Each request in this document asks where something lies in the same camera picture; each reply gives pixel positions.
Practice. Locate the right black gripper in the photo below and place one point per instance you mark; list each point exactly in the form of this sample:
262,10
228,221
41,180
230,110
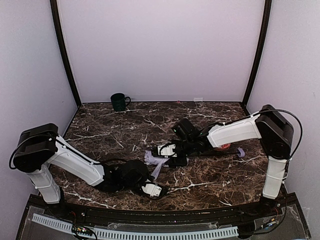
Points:
173,159

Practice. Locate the lavender folding umbrella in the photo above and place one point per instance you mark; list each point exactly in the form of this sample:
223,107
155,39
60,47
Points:
160,162

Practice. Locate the red patterned ceramic bowl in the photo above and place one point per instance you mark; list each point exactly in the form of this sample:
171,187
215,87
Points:
224,147

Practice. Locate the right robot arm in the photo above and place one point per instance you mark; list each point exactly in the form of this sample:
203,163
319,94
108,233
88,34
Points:
268,125

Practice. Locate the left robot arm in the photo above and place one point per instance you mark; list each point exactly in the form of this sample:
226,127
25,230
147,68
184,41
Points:
42,146

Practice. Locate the dark green mug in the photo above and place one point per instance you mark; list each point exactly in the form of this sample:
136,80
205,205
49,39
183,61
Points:
120,102

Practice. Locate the small circuit board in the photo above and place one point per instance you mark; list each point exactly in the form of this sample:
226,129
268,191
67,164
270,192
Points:
82,231

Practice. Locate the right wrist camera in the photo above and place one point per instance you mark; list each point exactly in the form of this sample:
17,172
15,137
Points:
164,151

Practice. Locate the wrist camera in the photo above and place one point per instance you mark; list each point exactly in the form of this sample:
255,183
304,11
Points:
164,151
153,190

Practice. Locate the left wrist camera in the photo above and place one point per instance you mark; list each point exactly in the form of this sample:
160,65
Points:
153,190

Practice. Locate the black front rail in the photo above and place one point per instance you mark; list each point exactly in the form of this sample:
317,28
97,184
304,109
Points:
103,216

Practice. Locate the grey slotted cable duct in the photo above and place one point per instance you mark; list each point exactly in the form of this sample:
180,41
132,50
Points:
140,232

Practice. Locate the right black frame post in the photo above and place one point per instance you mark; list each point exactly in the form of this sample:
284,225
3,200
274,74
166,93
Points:
258,53

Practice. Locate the black frame post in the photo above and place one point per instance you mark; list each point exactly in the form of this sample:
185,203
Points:
63,52
258,53

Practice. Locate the left black frame post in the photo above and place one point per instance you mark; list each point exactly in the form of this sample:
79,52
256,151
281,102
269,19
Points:
63,52

